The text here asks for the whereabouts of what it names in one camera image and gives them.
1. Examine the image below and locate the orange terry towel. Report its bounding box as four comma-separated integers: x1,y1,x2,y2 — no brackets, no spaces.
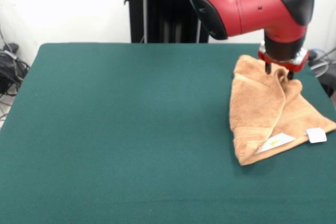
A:
229,55,336,166

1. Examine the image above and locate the tangle of black cables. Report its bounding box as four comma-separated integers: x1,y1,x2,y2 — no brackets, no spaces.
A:
303,48,336,99
0,24,31,120

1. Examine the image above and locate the dark green table cloth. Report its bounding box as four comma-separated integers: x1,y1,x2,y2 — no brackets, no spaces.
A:
0,42,336,224

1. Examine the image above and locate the black upright stand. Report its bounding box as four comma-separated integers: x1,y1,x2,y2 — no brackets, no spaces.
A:
123,0,211,44

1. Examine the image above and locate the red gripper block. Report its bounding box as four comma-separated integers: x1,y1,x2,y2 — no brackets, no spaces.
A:
257,47,310,81

